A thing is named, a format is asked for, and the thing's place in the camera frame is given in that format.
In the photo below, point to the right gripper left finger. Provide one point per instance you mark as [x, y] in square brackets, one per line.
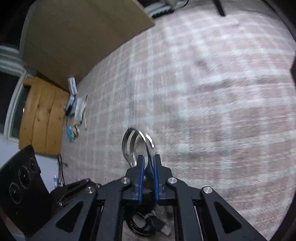
[133, 182]

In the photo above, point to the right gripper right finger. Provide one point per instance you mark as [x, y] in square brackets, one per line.
[164, 184]

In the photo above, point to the small blue packet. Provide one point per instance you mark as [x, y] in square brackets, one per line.
[69, 133]

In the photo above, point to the black box with circles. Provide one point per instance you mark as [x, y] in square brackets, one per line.
[24, 197]

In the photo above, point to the pine wood board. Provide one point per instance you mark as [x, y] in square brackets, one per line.
[43, 117]

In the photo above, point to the white blue small box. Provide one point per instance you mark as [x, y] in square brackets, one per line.
[72, 86]

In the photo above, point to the brown cardboard panel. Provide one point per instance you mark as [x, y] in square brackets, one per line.
[63, 39]

